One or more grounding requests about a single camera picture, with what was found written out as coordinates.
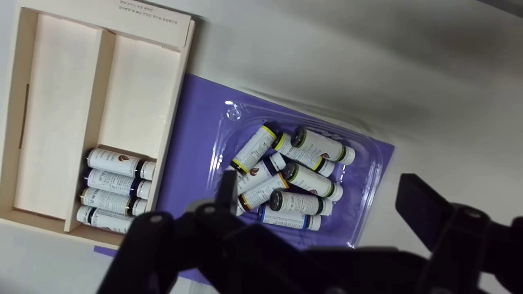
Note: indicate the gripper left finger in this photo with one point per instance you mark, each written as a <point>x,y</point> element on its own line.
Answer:
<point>212,253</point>

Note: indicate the white bottle with yellow band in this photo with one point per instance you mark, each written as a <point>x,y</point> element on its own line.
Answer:
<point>255,149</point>
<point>300,155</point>

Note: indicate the clear plastic container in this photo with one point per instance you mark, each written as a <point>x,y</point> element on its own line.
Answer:
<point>359,192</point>

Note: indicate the white bottle with purple band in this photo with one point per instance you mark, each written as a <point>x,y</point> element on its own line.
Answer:
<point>261,171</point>

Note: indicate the cream cardboard tray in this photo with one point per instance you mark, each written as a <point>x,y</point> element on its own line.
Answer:
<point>61,114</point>

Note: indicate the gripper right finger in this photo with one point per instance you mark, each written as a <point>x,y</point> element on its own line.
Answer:
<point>461,245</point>

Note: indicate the white bottle with orange band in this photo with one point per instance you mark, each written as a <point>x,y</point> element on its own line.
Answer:
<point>263,192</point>

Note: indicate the white bottle with black band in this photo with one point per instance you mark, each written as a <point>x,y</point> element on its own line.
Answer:
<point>114,161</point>
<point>300,203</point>
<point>108,220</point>
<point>106,200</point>

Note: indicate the white bottle with green band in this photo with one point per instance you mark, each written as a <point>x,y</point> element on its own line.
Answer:
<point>312,180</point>
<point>322,145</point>

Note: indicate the purple sheet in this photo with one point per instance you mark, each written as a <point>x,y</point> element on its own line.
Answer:
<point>196,134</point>

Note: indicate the white bottle with blue band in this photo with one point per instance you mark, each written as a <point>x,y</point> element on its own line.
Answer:
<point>110,181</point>
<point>288,219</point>

